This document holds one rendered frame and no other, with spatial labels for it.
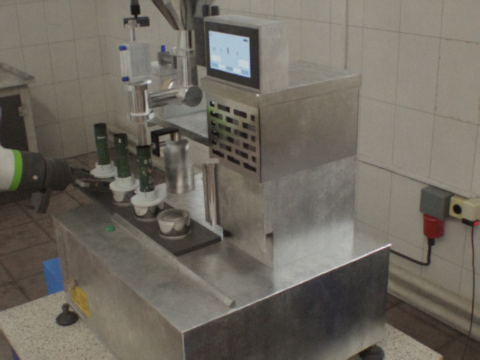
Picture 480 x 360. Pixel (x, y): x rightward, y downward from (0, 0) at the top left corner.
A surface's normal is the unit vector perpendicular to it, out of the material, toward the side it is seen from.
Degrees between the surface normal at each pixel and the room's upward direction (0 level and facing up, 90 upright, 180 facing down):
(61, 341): 0
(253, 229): 90
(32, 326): 0
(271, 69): 90
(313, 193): 90
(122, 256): 0
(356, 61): 90
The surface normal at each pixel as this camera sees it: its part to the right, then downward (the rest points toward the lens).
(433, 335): -0.04, -0.93
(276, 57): 0.57, 0.29
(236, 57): -0.82, 0.24
